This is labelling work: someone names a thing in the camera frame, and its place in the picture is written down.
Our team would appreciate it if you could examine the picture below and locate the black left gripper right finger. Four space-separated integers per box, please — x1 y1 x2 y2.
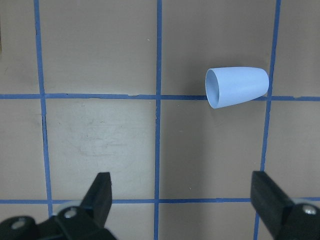
250 171 295 238

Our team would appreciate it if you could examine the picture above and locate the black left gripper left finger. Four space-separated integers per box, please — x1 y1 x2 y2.
80 172 112 227

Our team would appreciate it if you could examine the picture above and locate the light blue plastic cup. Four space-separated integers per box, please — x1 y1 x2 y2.
205 67 269 109

